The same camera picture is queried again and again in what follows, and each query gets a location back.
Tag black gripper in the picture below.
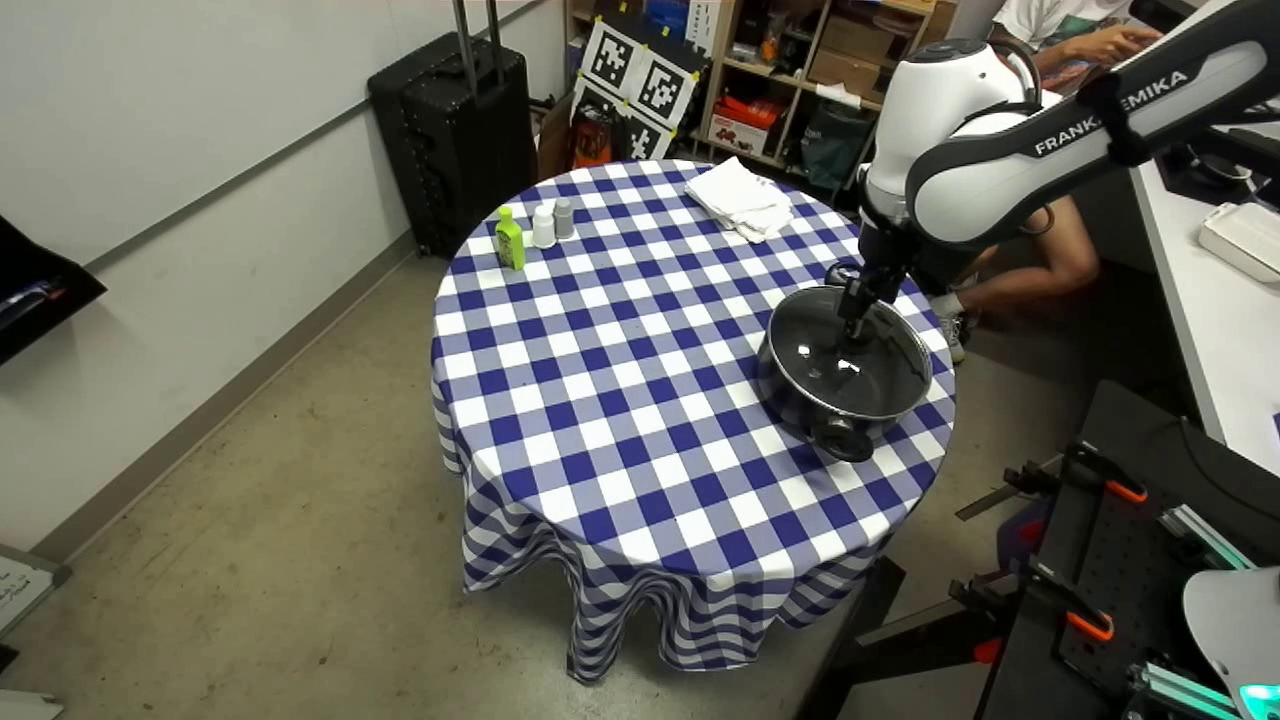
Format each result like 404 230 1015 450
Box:
831 215 928 343

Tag glass pot lid black knob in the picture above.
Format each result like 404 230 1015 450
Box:
763 282 938 424

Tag black cooking pot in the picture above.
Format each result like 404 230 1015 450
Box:
752 260 942 466

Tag white folded napkin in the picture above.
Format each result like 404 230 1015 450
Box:
680 156 802 250

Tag dark green bag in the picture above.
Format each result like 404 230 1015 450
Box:
796 102 879 202

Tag person in black shirt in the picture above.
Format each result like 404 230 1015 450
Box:
932 196 1106 327

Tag red box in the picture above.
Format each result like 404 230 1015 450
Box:
706 89 786 162

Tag blue white checkered tablecloth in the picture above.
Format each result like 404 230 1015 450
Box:
428 156 962 687

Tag wooden storage shelf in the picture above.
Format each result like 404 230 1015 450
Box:
558 0 967 194

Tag cardboard box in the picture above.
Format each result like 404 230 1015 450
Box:
809 12 893 102

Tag white fiducial marker board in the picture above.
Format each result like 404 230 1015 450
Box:
570 78 673 170
580 12 713 131

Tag person in white shirt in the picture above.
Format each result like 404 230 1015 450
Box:
990 0 1152 79

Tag white desk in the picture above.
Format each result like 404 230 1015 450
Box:
1123 78 1280 479

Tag green plastic bottle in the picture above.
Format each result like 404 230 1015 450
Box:
490 202 532 278

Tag white keyboard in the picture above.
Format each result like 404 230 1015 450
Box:
1193 196 1280 289

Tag black work stand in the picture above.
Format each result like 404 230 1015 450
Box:
796 378 1280 720

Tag black suitcase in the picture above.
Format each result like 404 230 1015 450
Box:
366 0 545 260

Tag black flat screen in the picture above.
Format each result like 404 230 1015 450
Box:
0 215 114 369

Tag orange handled clamp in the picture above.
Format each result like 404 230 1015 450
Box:
950 566 1122 652
999 435 1152 512

